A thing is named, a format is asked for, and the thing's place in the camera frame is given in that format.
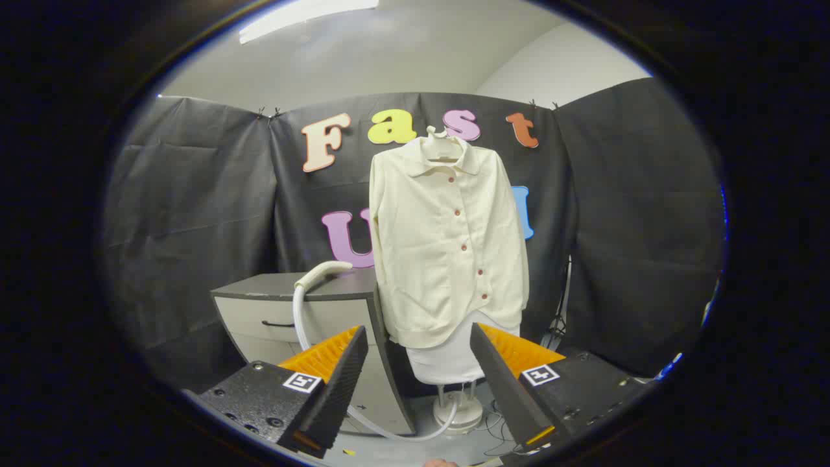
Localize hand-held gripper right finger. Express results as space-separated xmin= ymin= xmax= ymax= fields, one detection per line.
xmin=469 ymin=322 xmax=652 ymax=464

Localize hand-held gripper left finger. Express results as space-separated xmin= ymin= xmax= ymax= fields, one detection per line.
xmin=182 ymin=326 xmax=369 ymax=460

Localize cream button shirt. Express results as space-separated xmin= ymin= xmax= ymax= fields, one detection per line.
xmin=368 ymin=133 xmax=530 ymax=349

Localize white steamer base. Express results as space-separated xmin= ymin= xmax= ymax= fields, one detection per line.
xmin=433 ymin=381 xmax=484 ymax=435

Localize grey cabinet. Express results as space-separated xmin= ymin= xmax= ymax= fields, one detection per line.
xmin=211 ymin=267 xmax=417 ymax=437

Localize black cables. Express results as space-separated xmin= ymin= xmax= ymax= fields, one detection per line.
xmin=539 ymin=256 xmax=574 ymax=351

